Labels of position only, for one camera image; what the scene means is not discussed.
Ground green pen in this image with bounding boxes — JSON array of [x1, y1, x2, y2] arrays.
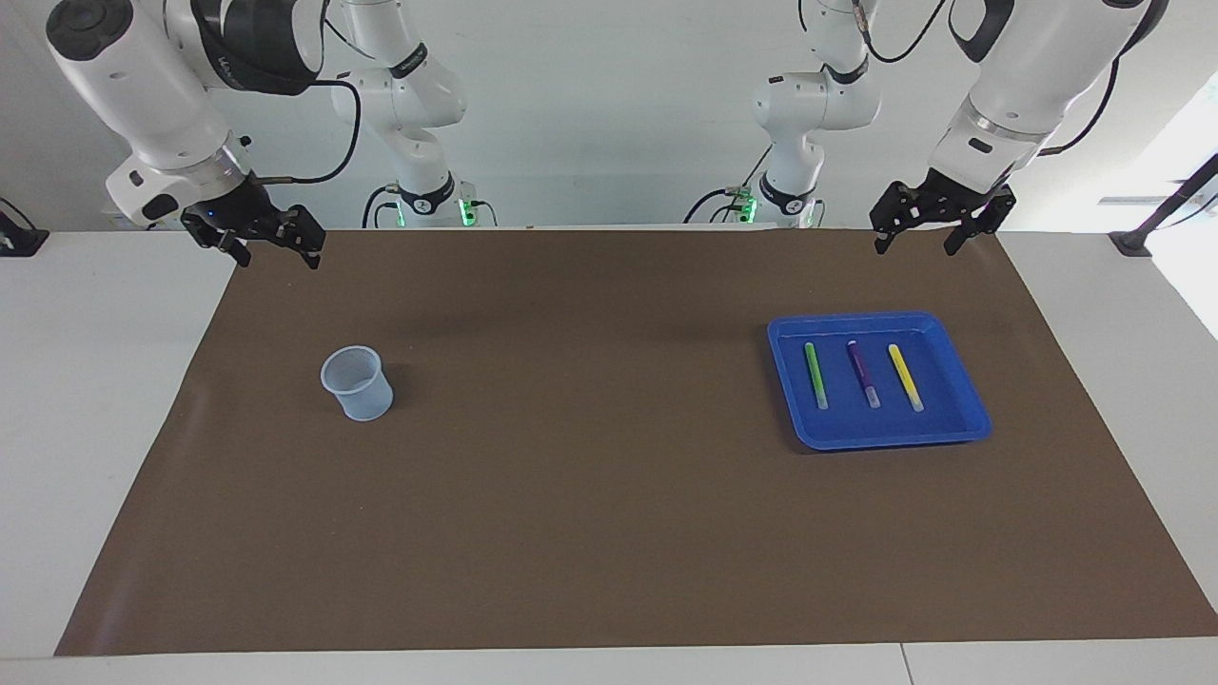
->
[[804, 342, 829, 411]]

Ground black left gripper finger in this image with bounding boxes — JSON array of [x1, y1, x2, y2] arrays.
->
[[870, 181, 912, 257], [943, 183, 1018, 257]]

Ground blue plastic tray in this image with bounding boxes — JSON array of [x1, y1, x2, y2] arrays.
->
[[767, 311, 993, 451]]

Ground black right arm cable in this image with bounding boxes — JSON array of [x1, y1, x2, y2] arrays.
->
[[249, 14, 382, 186]]

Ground brown table mat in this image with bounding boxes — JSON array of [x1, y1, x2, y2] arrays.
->
[[54, 226, 1218, 657]]

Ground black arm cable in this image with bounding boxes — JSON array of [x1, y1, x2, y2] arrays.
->
[[797, 0, 1122, 158], [249, 14, 382, 186]]

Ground yellow pen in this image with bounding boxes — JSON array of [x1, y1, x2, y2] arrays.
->
[[888, 343, 926, 413]]

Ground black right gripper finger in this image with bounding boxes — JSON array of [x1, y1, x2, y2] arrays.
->
[[277, 203, 327, 271], [204, 226, 254, 269]]

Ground black clamp mount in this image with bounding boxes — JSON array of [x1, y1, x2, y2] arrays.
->
[[0, 197, 50, 258]]

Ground translucent plastic cup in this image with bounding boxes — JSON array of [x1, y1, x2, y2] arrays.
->
[[320, 345, 394, 422]]

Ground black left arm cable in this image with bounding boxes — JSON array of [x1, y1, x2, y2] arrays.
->
[[797, 0, 1122, 158]]

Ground purple pen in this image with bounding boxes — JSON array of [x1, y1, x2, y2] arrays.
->
[[847, 340, 882, 410]]

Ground black camera stand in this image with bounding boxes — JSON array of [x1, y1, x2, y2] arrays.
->
[[1109, 152, 1218, 258]]

